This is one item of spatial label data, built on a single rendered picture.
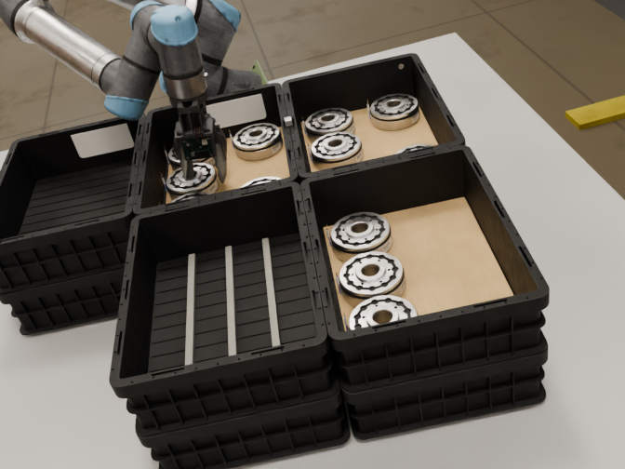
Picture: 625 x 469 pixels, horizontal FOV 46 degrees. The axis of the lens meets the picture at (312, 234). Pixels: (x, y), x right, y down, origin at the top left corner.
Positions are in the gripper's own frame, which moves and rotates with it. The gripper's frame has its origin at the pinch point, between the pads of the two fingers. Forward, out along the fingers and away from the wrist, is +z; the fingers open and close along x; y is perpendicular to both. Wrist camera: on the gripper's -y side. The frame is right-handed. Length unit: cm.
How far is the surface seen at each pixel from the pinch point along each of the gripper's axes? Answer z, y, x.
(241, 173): 1.6, -2.2, 6.8
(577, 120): 71, -121, 133
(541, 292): -12, 58, 47
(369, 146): -0.9, -2.4, 33.7
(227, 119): -2.8, -18.2, 4.7
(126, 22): 93, -350, -76
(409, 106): -4.9, -9.7, 43.6
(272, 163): 1.0, -3.7, 13.3
